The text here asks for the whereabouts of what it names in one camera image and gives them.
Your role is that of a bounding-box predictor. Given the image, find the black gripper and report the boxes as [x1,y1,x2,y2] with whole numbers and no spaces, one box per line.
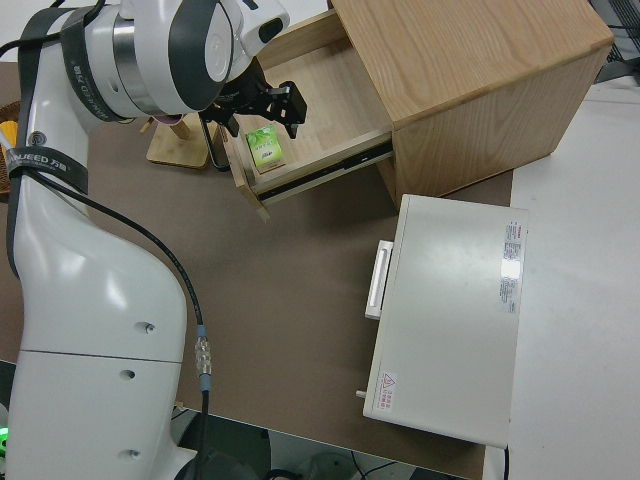
[257,81,309,141]

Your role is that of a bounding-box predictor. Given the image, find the wooden drawer with black handle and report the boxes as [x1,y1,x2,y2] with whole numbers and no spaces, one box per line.
[202,9,396,224]

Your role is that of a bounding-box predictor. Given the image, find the small green tea box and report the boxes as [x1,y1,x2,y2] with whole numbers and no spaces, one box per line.
[243,124,287,175]

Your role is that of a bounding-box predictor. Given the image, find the wooden mug rack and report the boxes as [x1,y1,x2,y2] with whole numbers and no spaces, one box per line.
[145,117,211,170]

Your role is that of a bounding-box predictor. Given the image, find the large brown table mat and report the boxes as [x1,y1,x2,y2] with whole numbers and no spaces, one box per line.
[0,62,516,480]

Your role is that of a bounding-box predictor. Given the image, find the light wooden cabinet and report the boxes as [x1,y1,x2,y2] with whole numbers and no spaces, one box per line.
[327,0,615,197]

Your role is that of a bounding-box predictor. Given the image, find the white toaster oven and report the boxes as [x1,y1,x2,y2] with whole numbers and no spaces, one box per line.
[355,193,530,449]

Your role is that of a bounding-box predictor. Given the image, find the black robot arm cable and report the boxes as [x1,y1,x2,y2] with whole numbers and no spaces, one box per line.
[0,0,216,480]

